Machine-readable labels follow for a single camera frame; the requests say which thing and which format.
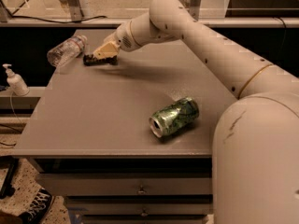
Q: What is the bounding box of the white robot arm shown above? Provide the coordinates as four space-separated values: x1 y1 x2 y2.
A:
94 0 299 224

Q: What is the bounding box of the grey drawer cabinet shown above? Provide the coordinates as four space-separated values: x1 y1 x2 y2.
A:
14 41 234 224

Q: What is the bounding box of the black cable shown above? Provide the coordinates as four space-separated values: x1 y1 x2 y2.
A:
6 3 108 25

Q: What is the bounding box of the dark rxbar chocolate bar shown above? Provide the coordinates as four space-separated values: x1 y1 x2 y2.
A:
83 55 118 66

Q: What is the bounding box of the green soda can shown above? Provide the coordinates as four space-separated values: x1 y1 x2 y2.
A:
149 97 199 138

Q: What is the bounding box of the drawer with knob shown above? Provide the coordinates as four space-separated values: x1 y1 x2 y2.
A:
36 174 212 196
64 196 213 216

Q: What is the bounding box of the white pump dispenser bottle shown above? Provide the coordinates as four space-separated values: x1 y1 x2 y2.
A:
3 63 29 96

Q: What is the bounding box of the clear plastic water bottle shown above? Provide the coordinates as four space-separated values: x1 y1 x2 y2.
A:
47 35 87 68

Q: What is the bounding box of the top drawer with knob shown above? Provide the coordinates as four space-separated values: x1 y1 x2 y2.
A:
36 174 212 196

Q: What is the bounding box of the black and white sneaker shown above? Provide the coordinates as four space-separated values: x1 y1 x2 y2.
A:
19 188 53 224

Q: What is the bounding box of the metal frame rail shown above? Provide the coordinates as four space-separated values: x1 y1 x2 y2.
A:
0 17 299 28

